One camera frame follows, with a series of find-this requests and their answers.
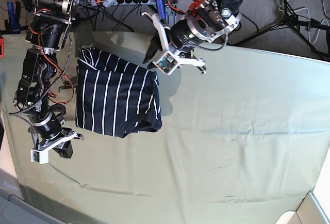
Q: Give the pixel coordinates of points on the navy white striped T-shirt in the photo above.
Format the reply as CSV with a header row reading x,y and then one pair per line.
x,y
115,97

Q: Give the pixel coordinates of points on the orange clamp pad left edge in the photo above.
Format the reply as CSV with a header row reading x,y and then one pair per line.
x,y
1,47

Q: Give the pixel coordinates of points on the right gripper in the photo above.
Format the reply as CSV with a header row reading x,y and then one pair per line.
x,y
61,144

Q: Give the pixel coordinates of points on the grey power strip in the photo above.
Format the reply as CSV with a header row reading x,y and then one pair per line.
x,y
109,3

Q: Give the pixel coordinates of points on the black tripod stand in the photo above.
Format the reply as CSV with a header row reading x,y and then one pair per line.
x,y
291,20

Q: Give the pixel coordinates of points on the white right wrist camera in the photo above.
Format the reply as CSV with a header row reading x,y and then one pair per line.
x,y
41,157

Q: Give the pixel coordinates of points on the blue clamp at left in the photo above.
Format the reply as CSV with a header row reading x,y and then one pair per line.
x,y
12,24

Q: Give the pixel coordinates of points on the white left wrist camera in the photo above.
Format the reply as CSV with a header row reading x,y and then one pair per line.
x,y
166,62

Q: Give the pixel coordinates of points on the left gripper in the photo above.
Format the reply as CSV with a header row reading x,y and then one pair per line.
x,y
180,39

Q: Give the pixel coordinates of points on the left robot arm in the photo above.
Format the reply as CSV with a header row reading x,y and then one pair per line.
x,y
203,21

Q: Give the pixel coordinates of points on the aluminium frame post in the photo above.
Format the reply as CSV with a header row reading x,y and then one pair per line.
x,y
171,15

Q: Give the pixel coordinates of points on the green table cloth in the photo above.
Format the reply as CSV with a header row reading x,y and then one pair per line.
x,y
243,143

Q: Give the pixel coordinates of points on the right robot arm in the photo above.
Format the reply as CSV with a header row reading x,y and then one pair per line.
x,y
47,32

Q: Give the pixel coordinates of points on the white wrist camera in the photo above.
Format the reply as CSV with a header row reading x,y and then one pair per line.
x,y
166,62
41,157

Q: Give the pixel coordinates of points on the blue orange bar clamp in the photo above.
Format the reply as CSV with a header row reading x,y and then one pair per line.
x,y
160,9

